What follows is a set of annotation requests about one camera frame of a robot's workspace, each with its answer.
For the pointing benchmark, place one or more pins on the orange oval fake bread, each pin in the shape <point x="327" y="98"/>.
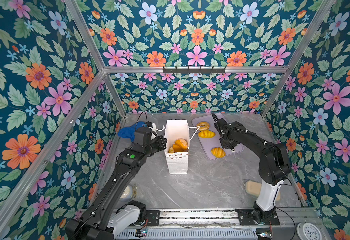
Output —
<point x="177" y="148"/>

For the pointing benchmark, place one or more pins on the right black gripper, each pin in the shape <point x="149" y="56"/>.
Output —
<point x="225" y="146"/>

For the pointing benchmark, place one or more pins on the lavender plastic tray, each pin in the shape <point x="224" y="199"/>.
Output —
<point x="209" y="143"/>

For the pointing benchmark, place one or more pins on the black hook rail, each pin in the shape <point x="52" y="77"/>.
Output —
<point x="194" y="70"/>

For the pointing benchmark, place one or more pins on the white analog clock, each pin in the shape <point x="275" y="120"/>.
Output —
<point x="308" y="231"/>

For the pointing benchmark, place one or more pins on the white paper gift bag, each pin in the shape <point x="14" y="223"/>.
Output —
<point x="178" y="134"/>

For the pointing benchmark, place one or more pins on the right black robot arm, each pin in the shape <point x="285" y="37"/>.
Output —
<point x="274" y="165"/>

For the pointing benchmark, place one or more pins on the round fake bun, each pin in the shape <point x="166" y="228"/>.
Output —
<point x="182" y="143"/>

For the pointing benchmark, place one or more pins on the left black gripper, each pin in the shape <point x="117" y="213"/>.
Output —
<point x="162" y="142"/>

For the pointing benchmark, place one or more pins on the small striped fake bun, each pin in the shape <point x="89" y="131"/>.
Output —
<point x="218" y="152"/>

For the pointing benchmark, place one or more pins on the beige oval sponge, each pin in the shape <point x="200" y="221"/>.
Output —
<point x="253" y="188"/>

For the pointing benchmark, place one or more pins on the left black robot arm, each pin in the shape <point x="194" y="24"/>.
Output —
<point x="99" y="222"/>

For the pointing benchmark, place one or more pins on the small yellow fake bread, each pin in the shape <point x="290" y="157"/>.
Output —
<point x="206" y="134"/>

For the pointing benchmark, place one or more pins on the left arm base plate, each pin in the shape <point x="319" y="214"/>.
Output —
<point x="152" y="218"/>

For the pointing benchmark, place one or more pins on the small gold alarm clock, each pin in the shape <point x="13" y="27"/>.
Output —
<point x="129" y="193"/>

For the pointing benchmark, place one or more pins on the fake bagel ring bread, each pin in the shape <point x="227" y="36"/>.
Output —
<point x="202" y="126"/>

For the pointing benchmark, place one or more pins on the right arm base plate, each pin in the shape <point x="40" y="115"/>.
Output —
<point x="247" y="217"/>

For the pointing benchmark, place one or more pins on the blue cap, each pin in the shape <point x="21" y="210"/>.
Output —
<point x="129" y="132"/>

